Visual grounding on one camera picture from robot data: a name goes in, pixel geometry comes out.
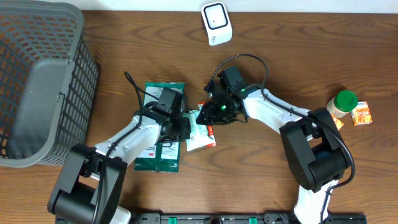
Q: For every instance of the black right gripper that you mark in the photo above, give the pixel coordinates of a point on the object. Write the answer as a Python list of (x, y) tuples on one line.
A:
[(211, 117)]

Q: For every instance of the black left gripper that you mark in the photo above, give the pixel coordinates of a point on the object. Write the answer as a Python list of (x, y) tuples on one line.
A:
[(185, 127)]

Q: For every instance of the white teal wipes packet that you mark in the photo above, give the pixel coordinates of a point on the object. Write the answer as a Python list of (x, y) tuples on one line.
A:
[(198, 132)]

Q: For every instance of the red snack stick packet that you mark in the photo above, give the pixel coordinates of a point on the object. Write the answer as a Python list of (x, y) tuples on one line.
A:
[(210, 137)]

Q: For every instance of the green white 3M package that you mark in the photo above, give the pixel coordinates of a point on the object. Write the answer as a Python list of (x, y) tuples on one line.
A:
[(160, 157)]

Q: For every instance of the orange small box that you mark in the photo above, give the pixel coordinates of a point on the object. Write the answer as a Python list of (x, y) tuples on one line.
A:
[(361, 114), (339, 124)]

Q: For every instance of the green lid cream jar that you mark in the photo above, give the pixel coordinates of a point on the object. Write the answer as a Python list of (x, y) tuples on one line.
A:
[(342, 103)]

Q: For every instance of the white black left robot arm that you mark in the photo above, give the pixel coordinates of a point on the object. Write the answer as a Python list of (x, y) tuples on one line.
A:
[(89, 186)]

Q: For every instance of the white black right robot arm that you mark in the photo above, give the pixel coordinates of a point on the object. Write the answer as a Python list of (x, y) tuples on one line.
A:
[(317, 156)]

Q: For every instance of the white cube barcode scanner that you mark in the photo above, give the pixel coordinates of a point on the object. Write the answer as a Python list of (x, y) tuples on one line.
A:
[(216, 23)]

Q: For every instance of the grey plastic mesh basket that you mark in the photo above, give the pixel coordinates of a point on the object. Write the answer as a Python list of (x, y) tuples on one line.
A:
[(48, 82)]

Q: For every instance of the black mounting rail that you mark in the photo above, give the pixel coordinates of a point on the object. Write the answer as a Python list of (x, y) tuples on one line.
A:
[(267, 218)]

